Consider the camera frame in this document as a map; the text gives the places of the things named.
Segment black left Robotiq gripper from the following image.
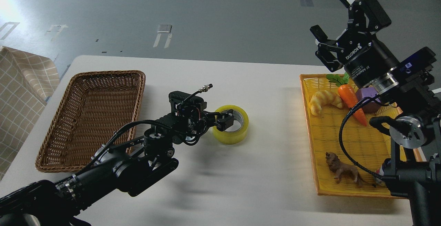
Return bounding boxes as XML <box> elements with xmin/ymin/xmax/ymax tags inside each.
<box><xmin>193</xmin><ymin>111</ymin><xmax>234</xmax><ymax>137</ymax></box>

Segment grey floor outlet box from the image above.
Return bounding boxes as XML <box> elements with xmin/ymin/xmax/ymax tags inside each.
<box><xmin>157</xmin><ymin>24</ymin><xmax>172</xmax><ymax>33</ymax></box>

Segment brown wicker basket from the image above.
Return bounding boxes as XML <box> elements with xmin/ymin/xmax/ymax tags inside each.
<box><xmin>35</xmin><ymin>70</ymin><xmax>145</xmax><ymax>173</ymax></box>

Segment purple foam cube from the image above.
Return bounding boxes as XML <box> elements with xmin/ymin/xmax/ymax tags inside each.
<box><xmin>356</xmin><ymin>86</ymin><xmax>381</xmax><ymax>114</ymax></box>

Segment orange toy carrot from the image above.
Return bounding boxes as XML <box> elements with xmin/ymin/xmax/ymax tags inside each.
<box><xmin>326</xmin><ymin>72</ymin><xmax>367</xmax><ymax>126</ymax></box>

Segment brown toy lion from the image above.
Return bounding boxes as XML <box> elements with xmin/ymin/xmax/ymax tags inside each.
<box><xmin>325</xmin><ymin>151</ymin><xmax>376</xmax><ymax>188</ymax></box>

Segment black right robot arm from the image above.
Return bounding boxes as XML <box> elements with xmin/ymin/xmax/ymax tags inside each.
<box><xmin>310</xmin><ymin>0</ymin><xmax>441</xmax><ymax>226</ymax></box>

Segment toy croissant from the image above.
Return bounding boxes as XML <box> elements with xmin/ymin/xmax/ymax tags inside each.
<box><xmin>309</xmin><ymin>90</ymin><xmax>343</xmax><ymax>116</ymax></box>

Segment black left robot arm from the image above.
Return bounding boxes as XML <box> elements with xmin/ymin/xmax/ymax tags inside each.
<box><xmin>0</xmin><ymin>84</ymin><xmax>235</xmax><ymax>226</ymax></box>

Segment yellow plastic tray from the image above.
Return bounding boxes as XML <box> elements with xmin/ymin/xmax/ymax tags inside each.
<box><xmin>299</xmin><ymin>74</ymin><xmax>425</xmax><ymax>199</ymax></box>

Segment yellow tape roll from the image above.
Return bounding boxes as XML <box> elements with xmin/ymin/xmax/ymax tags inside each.
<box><xmin>212</xmin><ymin>105</ymin><xmax>249</xmax><ymax>145</ymax></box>

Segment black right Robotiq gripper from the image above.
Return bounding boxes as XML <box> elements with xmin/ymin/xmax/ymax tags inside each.
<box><xmin>310</xmin><ymin>0</ymin><xmax>399</xmax><ymax>88</ymax></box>

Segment small jar with red lid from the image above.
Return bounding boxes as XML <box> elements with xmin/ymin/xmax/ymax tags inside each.
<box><xmin>374</xmin><ymin>158</ymin><xmax>391</xmax><ymax>187</ymax></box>

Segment beige checkered cloth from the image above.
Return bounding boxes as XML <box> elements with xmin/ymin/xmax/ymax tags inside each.
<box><xmin>0</xmin><ymin>47</ymin><xmax>60</xmax><ymax>178</ymax></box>

